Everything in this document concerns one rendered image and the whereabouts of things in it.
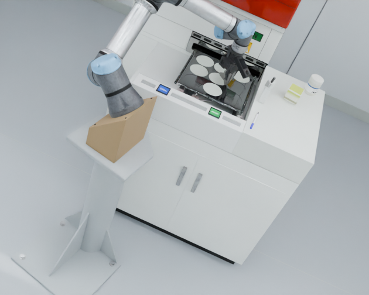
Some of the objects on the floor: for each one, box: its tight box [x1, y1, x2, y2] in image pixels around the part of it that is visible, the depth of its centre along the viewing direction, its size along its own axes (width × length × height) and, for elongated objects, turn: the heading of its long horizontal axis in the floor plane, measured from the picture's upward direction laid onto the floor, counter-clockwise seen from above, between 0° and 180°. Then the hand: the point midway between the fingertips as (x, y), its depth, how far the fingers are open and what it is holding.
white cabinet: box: [115, 92, 299, 265], centre depth 276 cm, size 64×96×82 cm, turn 56°
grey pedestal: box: [11, 115, 154, 295], centre depth 230 cm, size 51×44×82 cm
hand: (226, 83), depth 248 cm, fingers closed
